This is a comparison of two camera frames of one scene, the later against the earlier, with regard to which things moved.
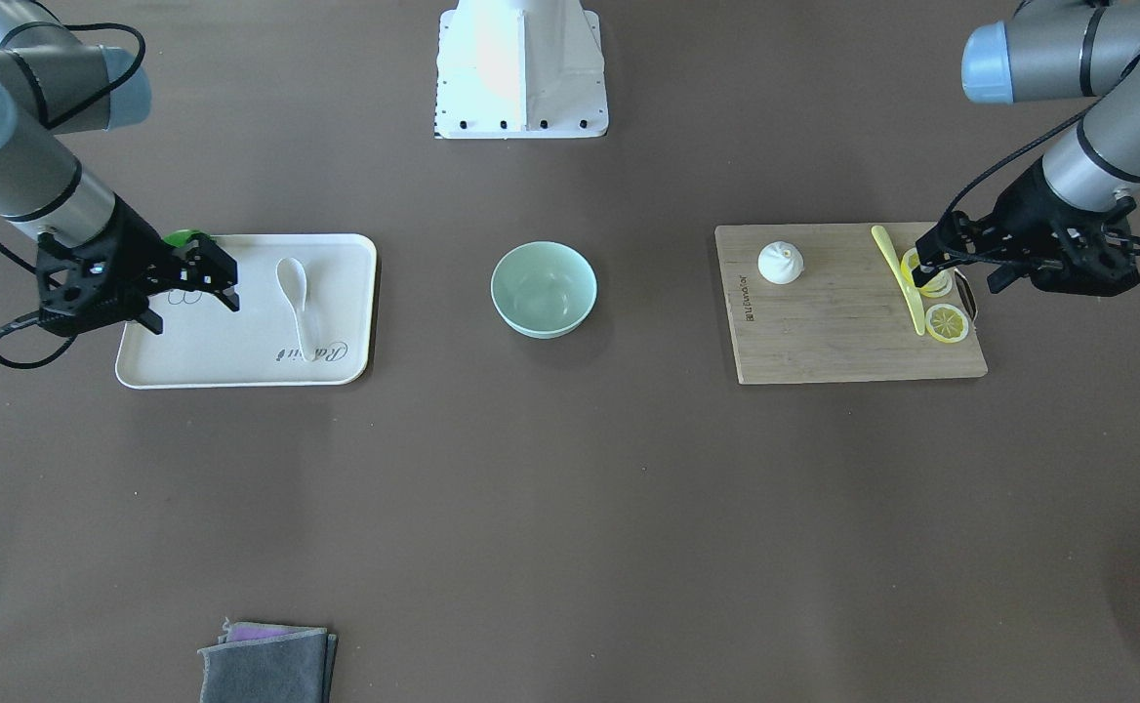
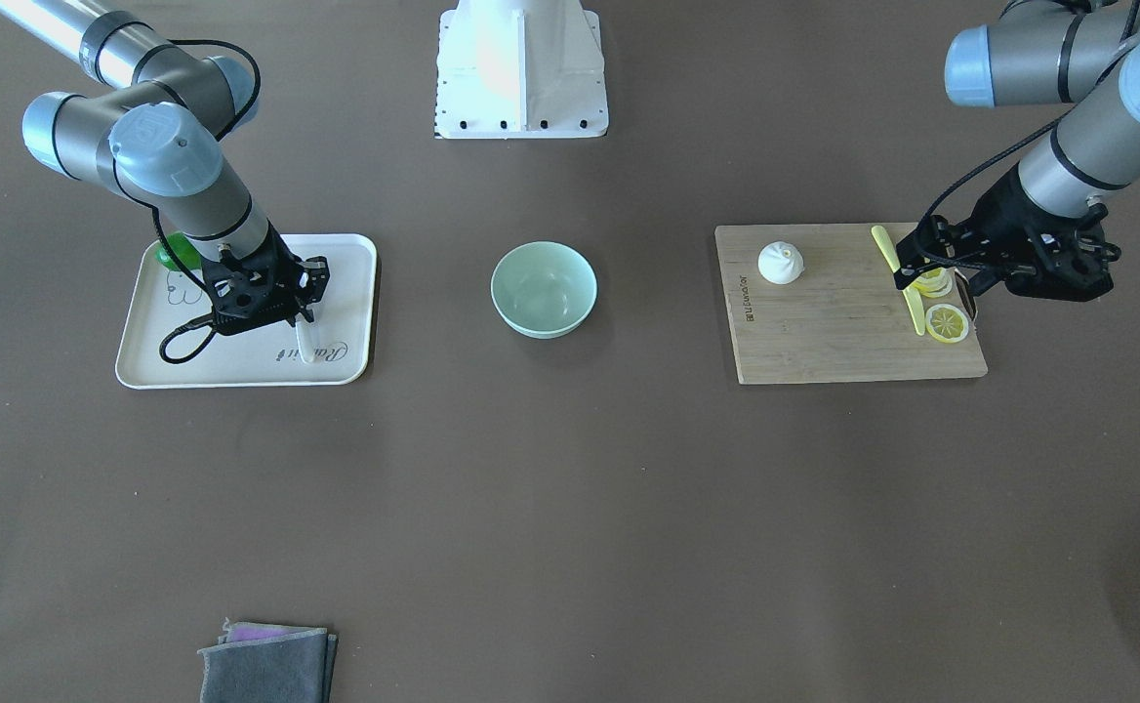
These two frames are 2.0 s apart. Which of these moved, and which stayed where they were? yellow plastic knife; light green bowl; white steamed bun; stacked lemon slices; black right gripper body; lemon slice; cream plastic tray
Moved: black right gripper body
Stayed: stacked lemon slices; white steamed bun; lemon slice; yellow plastic knife; light green bowl; cream plastic tray
